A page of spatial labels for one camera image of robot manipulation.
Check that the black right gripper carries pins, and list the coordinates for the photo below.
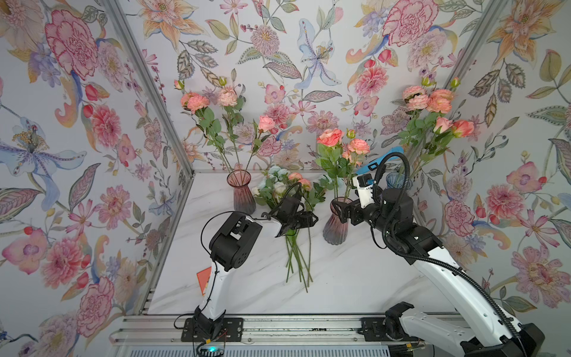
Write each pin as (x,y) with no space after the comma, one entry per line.
(357,210)

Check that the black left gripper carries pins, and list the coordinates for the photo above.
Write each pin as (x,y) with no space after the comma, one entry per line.
(306,219)

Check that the pink flower stem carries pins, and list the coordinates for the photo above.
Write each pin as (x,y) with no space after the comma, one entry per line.
(198,108)
(228,100)
(462,128)
(354,152)
(416,99)
(435,139)
(440,99)

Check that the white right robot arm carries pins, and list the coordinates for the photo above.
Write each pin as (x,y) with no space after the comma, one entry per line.
(496,333)

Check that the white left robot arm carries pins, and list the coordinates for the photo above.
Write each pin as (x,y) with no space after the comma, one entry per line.
(229,249)

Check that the purple glass vase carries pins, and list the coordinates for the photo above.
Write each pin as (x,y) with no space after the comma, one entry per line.
(397,181)

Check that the pink glass vase back left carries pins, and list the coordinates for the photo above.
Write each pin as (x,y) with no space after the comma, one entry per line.
(243,199)

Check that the artificial flower bunch on table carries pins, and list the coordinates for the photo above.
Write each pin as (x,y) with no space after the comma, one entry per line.
(280,182)

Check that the blue toy microphone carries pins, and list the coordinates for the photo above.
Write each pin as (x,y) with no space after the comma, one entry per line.
(372,166)

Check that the orange yellow card box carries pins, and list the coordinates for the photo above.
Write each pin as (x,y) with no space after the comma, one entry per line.
(203,278)

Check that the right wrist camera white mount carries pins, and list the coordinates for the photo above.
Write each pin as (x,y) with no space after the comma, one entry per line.
(364,186)

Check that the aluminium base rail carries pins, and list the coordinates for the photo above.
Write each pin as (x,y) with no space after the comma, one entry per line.
(287,335)

